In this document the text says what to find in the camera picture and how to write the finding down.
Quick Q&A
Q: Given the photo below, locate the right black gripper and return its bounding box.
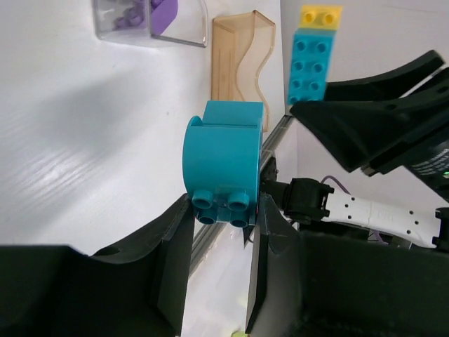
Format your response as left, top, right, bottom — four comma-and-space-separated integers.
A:
290, 50, 448, 201

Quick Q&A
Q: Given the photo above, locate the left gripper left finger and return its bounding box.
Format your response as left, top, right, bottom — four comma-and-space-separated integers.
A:
1, 196, 194, 336

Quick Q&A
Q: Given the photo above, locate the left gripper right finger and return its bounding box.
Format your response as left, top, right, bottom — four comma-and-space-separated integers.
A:
246, 194, 448, 336

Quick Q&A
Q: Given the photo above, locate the teal lego brick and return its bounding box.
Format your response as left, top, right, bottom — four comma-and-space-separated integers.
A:
287, 28, 335, 105

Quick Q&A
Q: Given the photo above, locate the yellow lego plate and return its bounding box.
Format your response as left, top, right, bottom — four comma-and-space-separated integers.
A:
298, 5, 343, 31

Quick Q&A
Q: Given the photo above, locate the teal lego figure piece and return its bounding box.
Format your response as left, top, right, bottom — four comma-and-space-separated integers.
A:
182, 100, 264, 227

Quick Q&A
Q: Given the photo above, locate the purple rounded lego brick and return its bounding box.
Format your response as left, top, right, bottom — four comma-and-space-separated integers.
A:
150, 0, 178, 35

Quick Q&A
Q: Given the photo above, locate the purple sloped lego brick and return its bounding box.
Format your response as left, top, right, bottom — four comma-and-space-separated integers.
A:
114, 1, 147, 30

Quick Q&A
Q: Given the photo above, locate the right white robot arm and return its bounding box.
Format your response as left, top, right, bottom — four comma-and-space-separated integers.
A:
261, 50, 448, 253

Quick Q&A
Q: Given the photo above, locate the orange tinted plastic container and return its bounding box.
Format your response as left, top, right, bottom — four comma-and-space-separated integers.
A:
211, 10, 276, 133

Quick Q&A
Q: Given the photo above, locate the clear plastic container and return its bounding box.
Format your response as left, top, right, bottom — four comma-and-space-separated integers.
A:
92, 0, 209, 48

